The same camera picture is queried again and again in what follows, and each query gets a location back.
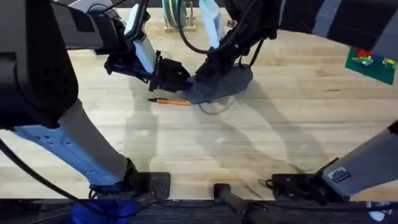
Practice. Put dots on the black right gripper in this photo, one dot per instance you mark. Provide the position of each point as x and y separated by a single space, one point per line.
227 56

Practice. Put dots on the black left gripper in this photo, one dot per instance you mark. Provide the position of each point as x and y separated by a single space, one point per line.
155 77

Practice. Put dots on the grey soft zip bag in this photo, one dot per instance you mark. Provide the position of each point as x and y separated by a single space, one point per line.
233 84

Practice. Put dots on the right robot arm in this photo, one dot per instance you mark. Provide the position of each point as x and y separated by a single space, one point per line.
360 18

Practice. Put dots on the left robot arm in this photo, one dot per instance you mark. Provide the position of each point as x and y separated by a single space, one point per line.
34 65

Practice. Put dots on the orange pen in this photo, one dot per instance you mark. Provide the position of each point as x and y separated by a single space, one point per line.
174 102

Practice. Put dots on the wooden peg rack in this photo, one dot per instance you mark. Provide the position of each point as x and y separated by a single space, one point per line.
183 27

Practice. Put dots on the teal plate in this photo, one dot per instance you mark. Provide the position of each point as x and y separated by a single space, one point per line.
170 12

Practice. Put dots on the black stand pole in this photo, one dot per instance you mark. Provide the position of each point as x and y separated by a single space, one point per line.
239 205

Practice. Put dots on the blue cloth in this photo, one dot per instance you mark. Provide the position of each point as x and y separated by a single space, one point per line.
102 211

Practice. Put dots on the green board with toy blocks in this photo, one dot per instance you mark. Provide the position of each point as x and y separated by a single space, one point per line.
371 67

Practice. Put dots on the white object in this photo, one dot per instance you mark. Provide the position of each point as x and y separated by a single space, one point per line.
377 214

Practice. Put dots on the black rail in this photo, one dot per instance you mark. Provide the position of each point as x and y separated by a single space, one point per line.
192 214

